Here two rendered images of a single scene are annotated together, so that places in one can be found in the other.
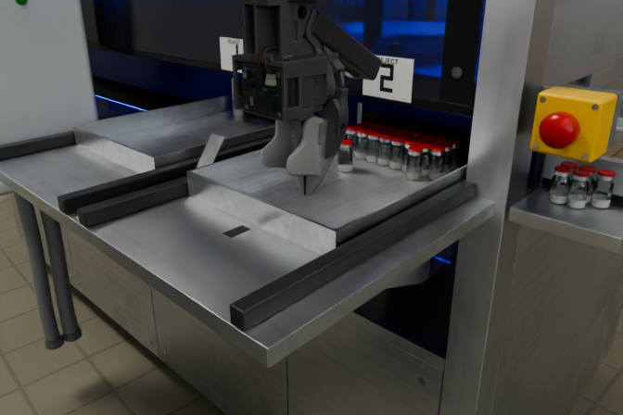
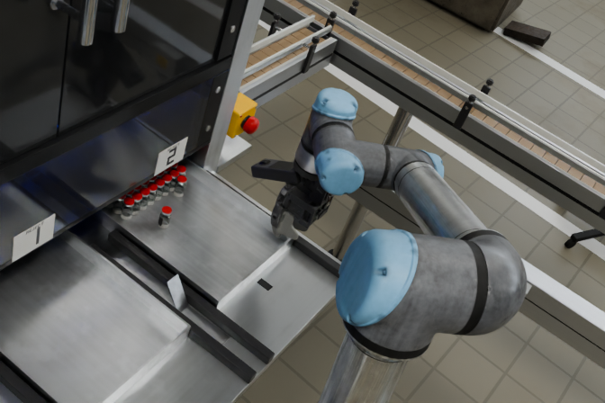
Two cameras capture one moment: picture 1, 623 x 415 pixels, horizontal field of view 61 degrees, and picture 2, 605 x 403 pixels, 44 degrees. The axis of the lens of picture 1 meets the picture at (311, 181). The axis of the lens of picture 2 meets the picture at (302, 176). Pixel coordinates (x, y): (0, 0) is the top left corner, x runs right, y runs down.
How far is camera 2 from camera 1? 164 cm
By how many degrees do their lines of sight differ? 93
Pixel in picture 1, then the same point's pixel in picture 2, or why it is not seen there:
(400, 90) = (178, 156)
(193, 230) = (266, 304)
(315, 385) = not seen: hidden behind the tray
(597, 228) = (241, 147)
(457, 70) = (209, 127)
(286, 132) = (287, 220)
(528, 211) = (224, 162)
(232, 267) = (302, 284)
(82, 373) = not seen: outside the picture
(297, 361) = not seen: hidden behind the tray
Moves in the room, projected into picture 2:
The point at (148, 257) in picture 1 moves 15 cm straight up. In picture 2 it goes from (300, 320) to (322, 270)
